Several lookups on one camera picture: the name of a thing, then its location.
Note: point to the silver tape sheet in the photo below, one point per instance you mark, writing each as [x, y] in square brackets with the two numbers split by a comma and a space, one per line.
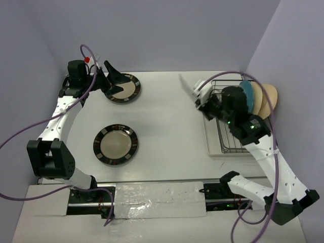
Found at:
[159, 200]

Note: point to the black rim plate front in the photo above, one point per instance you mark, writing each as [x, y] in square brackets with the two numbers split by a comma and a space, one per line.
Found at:
[115, 144]

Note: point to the black wire dish rack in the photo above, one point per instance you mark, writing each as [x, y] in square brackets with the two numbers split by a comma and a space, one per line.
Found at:
[218, 85]

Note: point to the black rim plate rear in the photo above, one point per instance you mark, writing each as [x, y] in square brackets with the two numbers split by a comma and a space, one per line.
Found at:
[131, 91]

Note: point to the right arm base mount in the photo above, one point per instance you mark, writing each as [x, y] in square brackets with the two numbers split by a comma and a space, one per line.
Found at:
[220, 198]

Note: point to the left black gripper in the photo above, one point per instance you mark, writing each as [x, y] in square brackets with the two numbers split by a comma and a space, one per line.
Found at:
[114, 77]

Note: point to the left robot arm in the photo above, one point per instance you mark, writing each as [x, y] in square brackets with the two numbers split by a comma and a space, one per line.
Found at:
[49, 156]

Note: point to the teal scalloped plate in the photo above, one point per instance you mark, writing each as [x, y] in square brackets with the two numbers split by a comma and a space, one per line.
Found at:
[249, 92]

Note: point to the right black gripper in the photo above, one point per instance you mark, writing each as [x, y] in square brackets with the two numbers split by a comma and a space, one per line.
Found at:
[203, 108]

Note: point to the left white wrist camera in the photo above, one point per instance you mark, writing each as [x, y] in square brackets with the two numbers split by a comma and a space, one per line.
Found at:
[90, 61]

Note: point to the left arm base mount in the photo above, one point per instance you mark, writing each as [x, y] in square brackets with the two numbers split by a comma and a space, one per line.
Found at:
[89, 203]

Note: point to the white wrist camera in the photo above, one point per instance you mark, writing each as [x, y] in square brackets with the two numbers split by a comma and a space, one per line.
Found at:
[201, 92]
[90, 61]

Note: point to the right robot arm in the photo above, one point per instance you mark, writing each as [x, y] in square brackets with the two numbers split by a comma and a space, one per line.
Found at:
[288, 196]

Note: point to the red and teal floral plate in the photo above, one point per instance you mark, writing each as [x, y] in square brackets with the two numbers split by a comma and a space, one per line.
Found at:
[186, 87]

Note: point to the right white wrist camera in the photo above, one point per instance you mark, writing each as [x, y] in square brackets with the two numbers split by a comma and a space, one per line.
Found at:
[201, 92]

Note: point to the white drain tray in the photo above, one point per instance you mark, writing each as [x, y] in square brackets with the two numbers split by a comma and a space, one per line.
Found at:
[219, 140]

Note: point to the beige bird plate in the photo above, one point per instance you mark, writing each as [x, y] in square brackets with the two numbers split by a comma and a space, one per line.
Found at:
[270, 101]
[258, 97]

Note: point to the black rim plate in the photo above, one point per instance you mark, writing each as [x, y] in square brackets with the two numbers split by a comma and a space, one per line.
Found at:
[115, 144]
[131, 91]

